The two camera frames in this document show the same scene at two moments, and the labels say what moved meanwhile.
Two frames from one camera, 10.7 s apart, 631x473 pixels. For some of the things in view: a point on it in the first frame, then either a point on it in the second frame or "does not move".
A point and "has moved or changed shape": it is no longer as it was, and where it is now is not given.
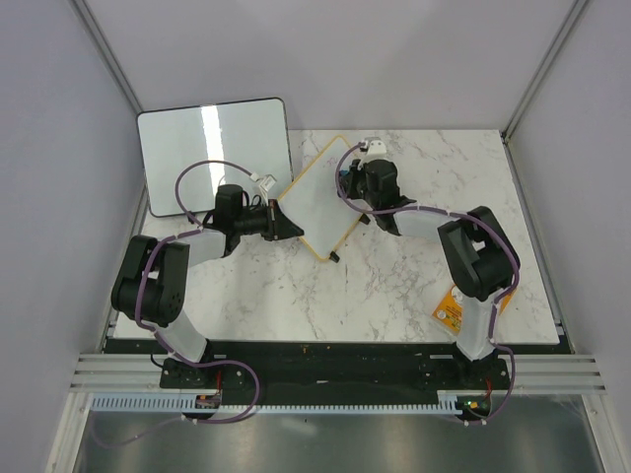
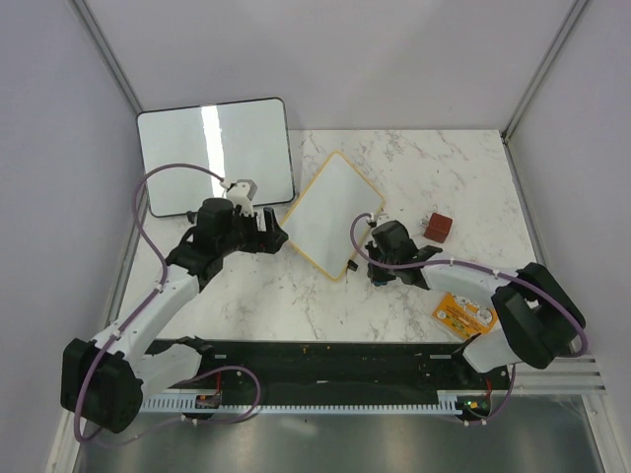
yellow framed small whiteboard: [315, 204] has moved or changed shape
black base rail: [340, 369] does not move
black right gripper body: [354, 187] -> [381, 274]
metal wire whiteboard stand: [333, 255] -> [352, 265]
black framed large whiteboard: [189, 153] does not move
